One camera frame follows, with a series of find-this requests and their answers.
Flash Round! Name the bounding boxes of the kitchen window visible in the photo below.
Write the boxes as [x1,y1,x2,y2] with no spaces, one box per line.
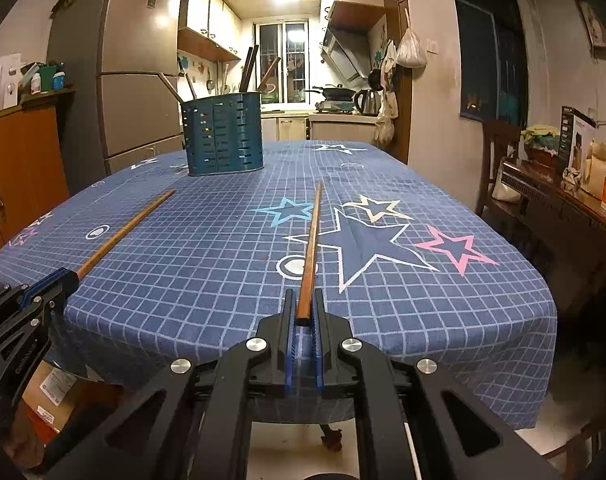
[254,20,309,106]

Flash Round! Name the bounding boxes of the cardboard box on floor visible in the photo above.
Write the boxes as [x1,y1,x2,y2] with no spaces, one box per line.
[23,361,91,434]

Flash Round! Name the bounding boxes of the blue star-pattern tablecloth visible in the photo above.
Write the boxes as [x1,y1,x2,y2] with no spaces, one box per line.
[0,141,557,429]

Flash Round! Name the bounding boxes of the orange wooden cabinet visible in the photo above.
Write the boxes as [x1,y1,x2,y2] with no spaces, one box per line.
[0,89,75,249]

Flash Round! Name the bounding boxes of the teal perforated utensil holder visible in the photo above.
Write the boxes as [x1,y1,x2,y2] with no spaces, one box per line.
[180,92,264,177]

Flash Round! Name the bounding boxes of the stainless electric kettle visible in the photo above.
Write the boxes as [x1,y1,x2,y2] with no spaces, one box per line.
[354,89,382,117]

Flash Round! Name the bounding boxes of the white bottle on cabinet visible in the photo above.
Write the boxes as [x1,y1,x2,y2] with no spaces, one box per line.
[30,73,41,96]

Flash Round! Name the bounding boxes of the black wok on stove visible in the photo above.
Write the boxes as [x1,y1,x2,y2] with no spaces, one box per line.
[305,86,355,102]

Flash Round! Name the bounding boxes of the blue lidded jar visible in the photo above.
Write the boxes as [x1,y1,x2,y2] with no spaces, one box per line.
[52,70,66,91]

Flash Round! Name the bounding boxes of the green container on cabinet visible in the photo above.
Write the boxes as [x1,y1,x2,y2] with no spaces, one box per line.
[38,64,59,92]

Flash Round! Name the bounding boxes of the white microwave oven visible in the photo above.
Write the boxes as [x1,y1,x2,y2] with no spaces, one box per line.
[0,53,22,112]

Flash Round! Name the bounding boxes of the range hood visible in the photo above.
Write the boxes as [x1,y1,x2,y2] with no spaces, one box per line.
[321,27,371,86]

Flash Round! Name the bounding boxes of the silver grey refrigerator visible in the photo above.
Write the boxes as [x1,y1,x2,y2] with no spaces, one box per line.
[47,0,182,193]

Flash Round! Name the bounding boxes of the dark wooden chair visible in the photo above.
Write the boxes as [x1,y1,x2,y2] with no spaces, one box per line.
[474,119,521,217]

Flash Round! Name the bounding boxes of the hanging white plastic bag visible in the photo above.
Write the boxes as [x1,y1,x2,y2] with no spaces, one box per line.
[396,27,428,70]

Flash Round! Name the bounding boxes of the dark wooden side table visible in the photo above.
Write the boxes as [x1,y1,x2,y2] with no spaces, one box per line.
[497,156,606,281]

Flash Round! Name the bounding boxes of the dark window with curtain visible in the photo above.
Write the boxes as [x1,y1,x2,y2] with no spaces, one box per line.
[455,0,528,127]

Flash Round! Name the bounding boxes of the black white product box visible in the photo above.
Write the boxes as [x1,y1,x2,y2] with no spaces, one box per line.
[556,106,596,184]

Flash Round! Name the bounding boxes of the framed elephant picture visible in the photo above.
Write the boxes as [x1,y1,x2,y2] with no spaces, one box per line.
[575,0,606,60]

